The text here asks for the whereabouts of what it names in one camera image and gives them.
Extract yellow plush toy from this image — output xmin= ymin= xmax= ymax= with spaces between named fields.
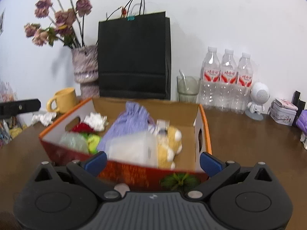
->
xmin=157 ymin=126 xmax=183 ymax=170

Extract dried pink roses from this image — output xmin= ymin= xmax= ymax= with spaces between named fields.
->
xmin=23 ymin=0 xmax=93 ymax=49

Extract white robot figurine speaker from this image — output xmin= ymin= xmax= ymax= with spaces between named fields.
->
xmin=245 ymin=82 xmax=270 ymax=121

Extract teal binder clip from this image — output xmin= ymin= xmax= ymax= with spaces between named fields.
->
xmin=127 ymin=16 xmax=135 ymax=21

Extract black paper bag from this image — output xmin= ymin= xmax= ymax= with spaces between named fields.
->
xmin=96 ymin=0 xmax=172 ymax=100

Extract translucent plastic box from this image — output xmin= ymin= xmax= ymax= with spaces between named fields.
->
xmin=105 ymin=131 xmax=158 ymax=168

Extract crumpled white tissue on table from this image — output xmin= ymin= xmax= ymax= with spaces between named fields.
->
xmin=32 ymin=112 xmax=57 ymax=127

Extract yellow ceramic mug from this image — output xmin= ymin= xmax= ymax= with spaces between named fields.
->
xmin=46 ymin=87 xmax=78 ymax=114

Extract green glass tumbler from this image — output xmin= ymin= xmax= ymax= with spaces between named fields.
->
xmin=177 ymin=76 xmax=200 ymax=103

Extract water bottle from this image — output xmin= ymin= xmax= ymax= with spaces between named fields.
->
xmin=198 ymin=47 xmax=220 ymax=108
xmin=216 ymin=49 xmax=237 ymax=111
xmin=233 ymin=53 xmax=253 ymax=113

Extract right water bottle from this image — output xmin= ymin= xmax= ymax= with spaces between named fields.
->
xmin=233 ymin=53 xmax=253 ymax=113

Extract orange cardboard box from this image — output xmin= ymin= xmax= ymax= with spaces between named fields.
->
xmin=39 ymin=98 xmax=212 ymax=193

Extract green yellow ball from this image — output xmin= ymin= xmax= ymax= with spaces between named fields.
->
xmin=82 ymin=133 xmax=101 ymax=154

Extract red fabric flower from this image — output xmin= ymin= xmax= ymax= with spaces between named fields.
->
xmin=71 ymin=122 xmax=94 ymax=133

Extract colourful snack packets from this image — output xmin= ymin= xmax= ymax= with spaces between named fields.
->
xmin=0 ymin=81 xmax=27 ymax=147

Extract small tin box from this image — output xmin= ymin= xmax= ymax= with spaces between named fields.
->
xmin=268 ymin=98 xmax=298 ymax=126

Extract left water bottle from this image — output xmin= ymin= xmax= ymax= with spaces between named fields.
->
xmin=198 ymin=47 xmax=220 ymax=108

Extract purple textured vase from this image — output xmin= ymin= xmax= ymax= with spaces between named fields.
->
xmin=71 ymin=45 xmax=99 ymax=99

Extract purple drawstring pouch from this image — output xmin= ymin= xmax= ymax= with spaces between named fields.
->
xmin=96 ymin=101 xmax=155 ymax=152

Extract crumpled white tissue in box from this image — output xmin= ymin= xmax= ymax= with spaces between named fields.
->
xmin=83 ymin=113 xmax=109 ymax=132

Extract middle water bottle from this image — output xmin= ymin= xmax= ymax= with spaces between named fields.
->
xmin=216 ymin=49 xmax=237 ymax=111

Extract clear spoon in glass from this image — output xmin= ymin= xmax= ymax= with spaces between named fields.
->
xmin=179 ymin=69 xmax=188 ymax=93

